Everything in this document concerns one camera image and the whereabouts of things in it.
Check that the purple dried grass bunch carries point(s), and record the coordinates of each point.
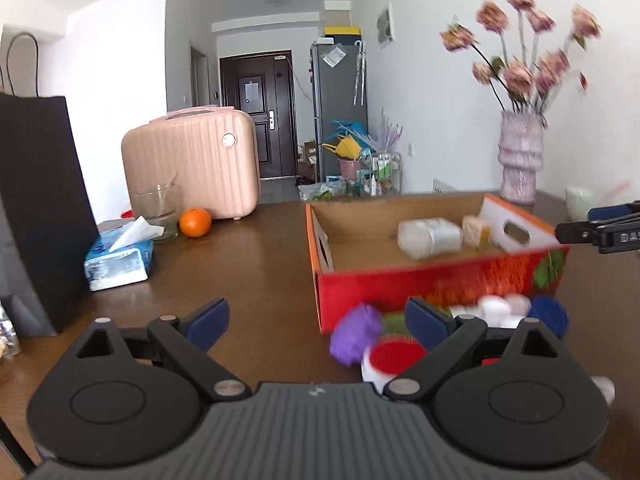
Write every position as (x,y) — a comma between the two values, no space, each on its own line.
(390,132)

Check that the pink ribbed suitcase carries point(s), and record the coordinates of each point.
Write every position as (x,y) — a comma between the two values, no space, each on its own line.
(200,170)

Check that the red cardboard box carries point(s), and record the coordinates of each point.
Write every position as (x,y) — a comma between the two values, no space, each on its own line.
(450,280)

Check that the grey refrigerator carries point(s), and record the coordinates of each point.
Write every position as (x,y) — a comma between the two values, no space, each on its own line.
(340,105)

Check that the orange fruit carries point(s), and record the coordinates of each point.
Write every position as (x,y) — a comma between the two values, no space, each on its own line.
(195,222)

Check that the clear drinking glass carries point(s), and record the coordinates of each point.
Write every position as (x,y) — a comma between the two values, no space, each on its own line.
(155,205)

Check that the blue and yellow decoration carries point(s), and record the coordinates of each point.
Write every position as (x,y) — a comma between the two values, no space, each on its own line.
(347,142)

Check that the small yellowish white container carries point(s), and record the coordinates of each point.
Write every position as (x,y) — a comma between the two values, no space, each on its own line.
(475,232)

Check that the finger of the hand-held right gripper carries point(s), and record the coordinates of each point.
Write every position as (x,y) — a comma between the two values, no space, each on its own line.
(615,211)
(575,232)

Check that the clear hanging umbrella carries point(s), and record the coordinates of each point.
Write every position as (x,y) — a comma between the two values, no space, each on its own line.
(359,75)

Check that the purple ceramic vase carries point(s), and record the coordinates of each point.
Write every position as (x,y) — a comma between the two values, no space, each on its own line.
(520,160)

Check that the green fuzzy ball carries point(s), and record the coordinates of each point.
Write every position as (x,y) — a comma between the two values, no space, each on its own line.
(395,322)

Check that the white wall panel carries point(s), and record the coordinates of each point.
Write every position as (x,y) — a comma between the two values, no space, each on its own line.
(385,25)

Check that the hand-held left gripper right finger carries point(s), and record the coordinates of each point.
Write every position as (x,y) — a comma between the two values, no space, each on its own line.
(425,320)

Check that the white ceramic bowl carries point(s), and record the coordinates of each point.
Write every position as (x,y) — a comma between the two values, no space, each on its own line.
(582,202)

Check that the white jar with red lid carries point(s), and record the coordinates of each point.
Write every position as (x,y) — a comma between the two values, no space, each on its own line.
(395,357)

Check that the white interior door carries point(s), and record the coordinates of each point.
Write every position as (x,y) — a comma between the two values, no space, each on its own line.
(199,80)

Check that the pink spoon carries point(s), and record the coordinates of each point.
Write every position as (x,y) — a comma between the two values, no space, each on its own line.
(617,189)

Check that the pink flower pot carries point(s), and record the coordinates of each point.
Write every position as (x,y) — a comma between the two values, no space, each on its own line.
(349,167)

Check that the cluster of white round containers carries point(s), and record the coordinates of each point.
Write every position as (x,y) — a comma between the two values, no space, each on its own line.
(495,307)

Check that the green plastic bag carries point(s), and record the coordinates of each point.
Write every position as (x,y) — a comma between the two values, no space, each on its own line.
(320,192)

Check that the snack packet with red label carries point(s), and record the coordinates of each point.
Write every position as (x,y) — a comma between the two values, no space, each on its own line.
(7,332)

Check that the small white round cap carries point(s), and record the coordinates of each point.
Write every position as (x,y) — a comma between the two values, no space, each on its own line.
(604,389)

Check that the blue tissue pack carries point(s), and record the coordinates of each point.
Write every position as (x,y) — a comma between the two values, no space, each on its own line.
(120,265)

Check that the dried pink rose bouquet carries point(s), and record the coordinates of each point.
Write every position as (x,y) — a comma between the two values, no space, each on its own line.
(517,75)

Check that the small trolley with bottles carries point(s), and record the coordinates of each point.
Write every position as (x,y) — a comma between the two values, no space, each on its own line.
(382,172)

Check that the dark brown entrance door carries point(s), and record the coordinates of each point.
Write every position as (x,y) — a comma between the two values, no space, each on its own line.
(280,90)

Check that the purple yarn ball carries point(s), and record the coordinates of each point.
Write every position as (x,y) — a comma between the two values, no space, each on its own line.
(355,332)

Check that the yellow flat box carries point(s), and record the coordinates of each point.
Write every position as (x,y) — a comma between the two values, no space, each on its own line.
(342,31)

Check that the blue yarn ball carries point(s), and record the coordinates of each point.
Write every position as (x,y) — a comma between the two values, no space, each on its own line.
(550,312)

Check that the black paper bag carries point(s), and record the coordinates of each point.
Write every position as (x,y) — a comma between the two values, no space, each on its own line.
(40,185)

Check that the white paper note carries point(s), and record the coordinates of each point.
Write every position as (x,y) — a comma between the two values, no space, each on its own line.
(334,56)

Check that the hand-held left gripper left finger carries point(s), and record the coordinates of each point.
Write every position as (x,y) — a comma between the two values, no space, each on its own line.
(210,320)

